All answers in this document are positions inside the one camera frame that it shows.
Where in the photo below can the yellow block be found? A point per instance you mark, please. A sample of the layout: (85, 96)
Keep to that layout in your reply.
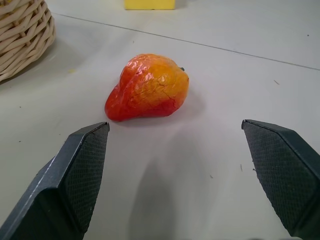
(149, 4)

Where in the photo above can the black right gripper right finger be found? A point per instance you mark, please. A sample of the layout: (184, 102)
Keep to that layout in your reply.
(285, 172)

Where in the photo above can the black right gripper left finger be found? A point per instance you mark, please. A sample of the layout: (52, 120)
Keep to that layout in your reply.
(62, 185)

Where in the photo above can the red orange toy pear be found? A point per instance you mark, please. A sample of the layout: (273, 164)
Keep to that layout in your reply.
(147, 90)

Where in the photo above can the woven wicker basket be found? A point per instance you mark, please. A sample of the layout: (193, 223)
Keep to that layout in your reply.
(22, 35)

